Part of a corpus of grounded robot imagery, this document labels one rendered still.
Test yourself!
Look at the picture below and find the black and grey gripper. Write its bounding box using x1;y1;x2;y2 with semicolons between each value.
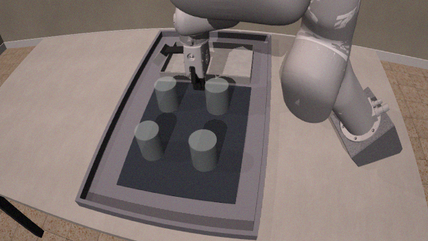
180;39;211;90

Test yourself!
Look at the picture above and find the clear glass jar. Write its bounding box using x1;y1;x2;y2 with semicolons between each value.
205;78;229;115
154;76;180;113
189;129;218;172
134;120;165;161

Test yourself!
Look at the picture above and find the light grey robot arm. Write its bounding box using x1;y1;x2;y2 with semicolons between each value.
170;0;389;143

